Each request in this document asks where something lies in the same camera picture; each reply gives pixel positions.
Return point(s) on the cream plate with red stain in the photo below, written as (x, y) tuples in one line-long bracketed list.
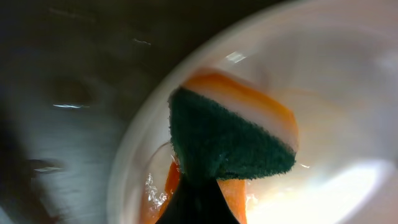
[(334, 65)]

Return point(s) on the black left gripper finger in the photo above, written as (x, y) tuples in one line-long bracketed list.
[(197, 204)]

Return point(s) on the green and yellow sponge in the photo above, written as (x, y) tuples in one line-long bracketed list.
[(221, 128)]

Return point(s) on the brown plastic serving tray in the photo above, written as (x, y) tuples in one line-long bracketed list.
[(73, 74)]

